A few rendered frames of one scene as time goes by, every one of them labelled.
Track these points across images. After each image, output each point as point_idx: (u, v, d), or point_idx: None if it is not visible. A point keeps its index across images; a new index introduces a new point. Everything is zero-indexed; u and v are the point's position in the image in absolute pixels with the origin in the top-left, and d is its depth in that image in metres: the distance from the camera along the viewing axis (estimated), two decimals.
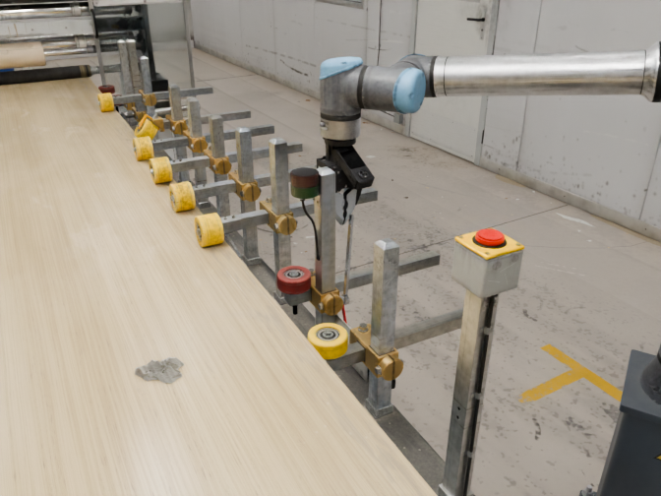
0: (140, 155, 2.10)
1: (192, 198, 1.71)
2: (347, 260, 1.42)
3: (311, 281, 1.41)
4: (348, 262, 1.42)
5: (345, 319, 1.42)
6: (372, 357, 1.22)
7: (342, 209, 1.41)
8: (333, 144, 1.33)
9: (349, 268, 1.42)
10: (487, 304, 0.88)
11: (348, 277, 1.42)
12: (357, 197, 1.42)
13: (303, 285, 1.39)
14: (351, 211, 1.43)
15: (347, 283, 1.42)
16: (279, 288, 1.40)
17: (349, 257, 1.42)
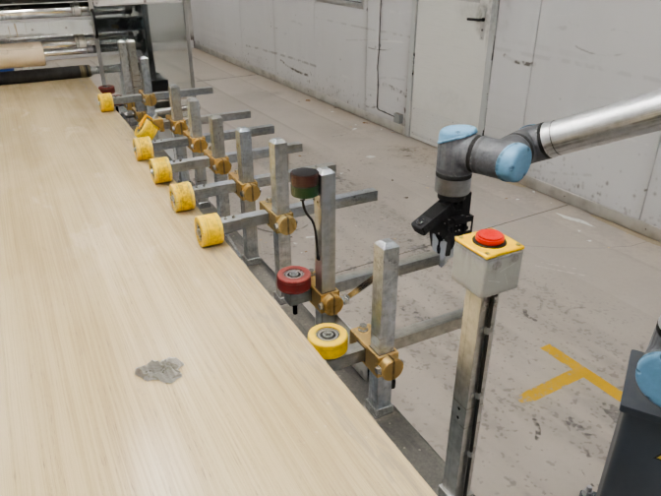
0: (140, 155, 2.10)
1: (192, 198, 1.71)
2: (367, 285, 1.35)
3: (311, 281, 1.41)
4: (367, 286, 1.36)
5: None
6: (372, 357, 1.22)
7: (437, 251, 1.61)
8: (438, 193, 1.56)
9: (364, 289, 1.37)
10: (487, 304, 0.88)
11: (359, 292, 1.38)
12: (447, 250, 1.57)
13: (303, 285, 1.39)
14: (442, 258, 1.60)
15: (354, 295, 1.40)
16: (279, 288, 1.40)
17: (370, 284, 1.35)
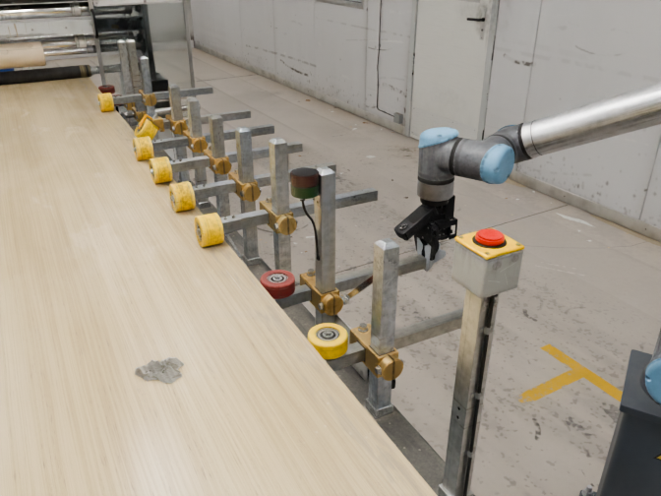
0: (140, 155, 2.10)
1: (192, 198, 1.71)
2: (367, 285, 1.35)
3: (294, 285, 1.40)
4: (367, 286, 1.36)
5: None
6: (372, 357, 1.22)
7: (421, 255, 1.59)
8: (420, 197, 1.54)
9: (364, 289, 1.37)
10: (487, 304, 0.88)
11: (359, 292, 1.38)
12: (431, 254, 1.55)
13: (286, 289, 1.37)
14: (427, 263, 1.58)
15: (354, 295, 1.40)
16: None
17: (370, 284, 1.35)
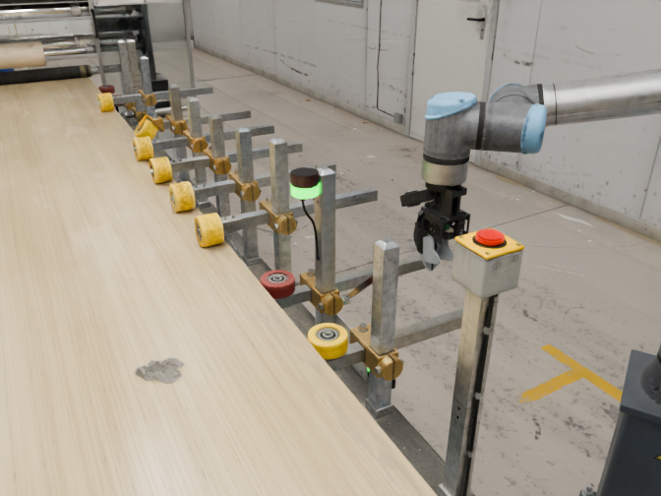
0: (140, 155, 2.10)
1: (192, 198, 1.71)
2: (367, 285, 1.35)
3: (294, 285, 1.40)
4: (367, 286, 1.36)
5: None
6: (372, 357, 1.22)
7: None
8: None
9: (364, 289, 1.37)
10: (487, 304, 0.88)
11: (359, 292, 1.38)
12: (417, 243, 1.28)
13: (286, 289, 1.37)
14: (422, 255, 1.30)
15: (354, 295, 1.40)
16: None
17: (370, 284, 1.35)
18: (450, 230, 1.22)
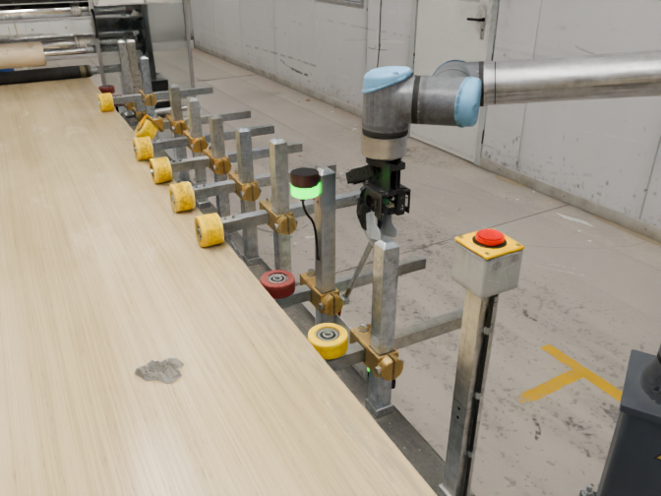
0: (140, 155, 2.10)
1: (192, 198, 1.71)
2: (359, 270, 1.37)
3: (294, 285, 1.40)
4: (359, 272, 1.38)
5: (339, 315, 1.45)
6: (372, 357, 1.22)
7: (377, 225, 1.31)
8: None
9: (358, 277, 1.38)
10: (487, 304, 0.88)
11: (355, 283, 1.39)
12: (361, 219, 1.28)
13: (286, 289, 1.37)
14: (366, 231, 1.31)
15: (352, 288, 1.40)
16: None
17: (361, 268, 1.37)
18: (390, 206, 1.22)
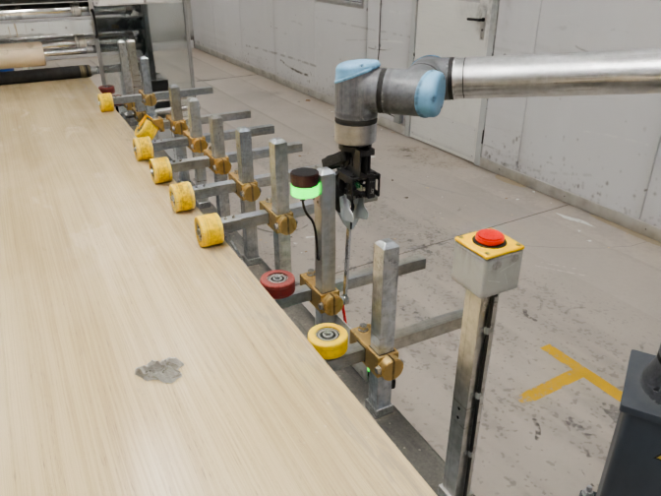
0: (140, 155, 2.10)
1: (192, 198, 1.71)
2: (346, 260, 1.42)
3: (294, 285, 1.40)
4: (347, 262, 1.42)
5: (345, 319, 1.42)
6: (372, 357, 1.22)
7: (350, 209, 1.40)
8: None
9: (348, 268, 1.42)
10: (487, 304, 0.88)
11: (347, 277, 1.42)
12: (334, 203, 1.38)
13: (286, 289, 1.37)
14: (340, 214, 1.40)
15: (346, 283, 1.42)
16: None
17: (348, 257, 1.42)
18: (361, 189, 1.31)
